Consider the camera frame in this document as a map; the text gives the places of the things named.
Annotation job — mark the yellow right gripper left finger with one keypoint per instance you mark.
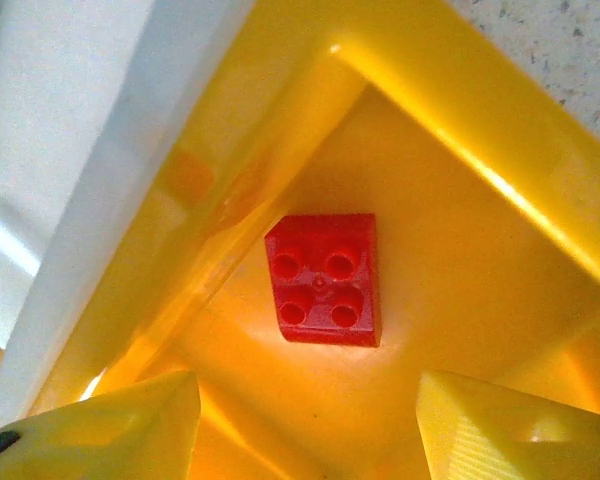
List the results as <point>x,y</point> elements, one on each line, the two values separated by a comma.
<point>95,440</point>

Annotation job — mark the yellow plastic bin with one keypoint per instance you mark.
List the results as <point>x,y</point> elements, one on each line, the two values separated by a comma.
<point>455,225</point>

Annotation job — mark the red square lego brick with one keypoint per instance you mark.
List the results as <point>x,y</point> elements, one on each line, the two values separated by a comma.
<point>325,300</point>

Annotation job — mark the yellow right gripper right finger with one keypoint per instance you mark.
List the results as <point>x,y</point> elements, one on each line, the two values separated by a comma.
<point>505,440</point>

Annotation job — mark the white plastic bin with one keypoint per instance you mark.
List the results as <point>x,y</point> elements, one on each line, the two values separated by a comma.
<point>55,150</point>

